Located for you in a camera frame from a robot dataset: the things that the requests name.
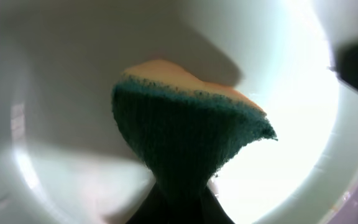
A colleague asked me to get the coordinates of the light teal plate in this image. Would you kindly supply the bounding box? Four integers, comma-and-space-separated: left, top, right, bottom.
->
0, 1, 358, 223

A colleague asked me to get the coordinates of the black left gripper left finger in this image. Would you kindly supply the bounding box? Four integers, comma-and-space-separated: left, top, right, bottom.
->
126, 182, 179, 224

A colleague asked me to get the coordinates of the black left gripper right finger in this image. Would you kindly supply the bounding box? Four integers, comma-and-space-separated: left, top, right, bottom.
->
196, 187, 234, 224

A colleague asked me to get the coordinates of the green yellow sponge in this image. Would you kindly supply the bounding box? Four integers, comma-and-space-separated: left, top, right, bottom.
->
111, 60, 277, 202

